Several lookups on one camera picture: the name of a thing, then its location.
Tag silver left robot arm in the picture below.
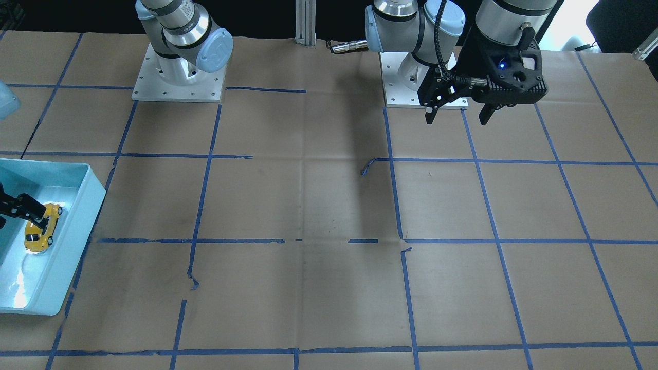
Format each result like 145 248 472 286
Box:
365 1 558 125

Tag yellow beetle toy car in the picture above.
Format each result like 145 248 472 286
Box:
24 203 64 254

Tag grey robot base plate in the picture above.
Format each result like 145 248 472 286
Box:
132 44 227 103

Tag light blue plastic bin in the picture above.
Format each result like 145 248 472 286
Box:
1 159 106 316

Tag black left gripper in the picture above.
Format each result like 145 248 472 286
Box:
417 39 549 125

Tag aluminium frame post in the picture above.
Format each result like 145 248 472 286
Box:
294 0 317 48

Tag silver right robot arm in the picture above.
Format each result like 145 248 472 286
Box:
132 1 438 102

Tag brown paper table cover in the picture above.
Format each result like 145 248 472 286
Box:
2 31 657 369

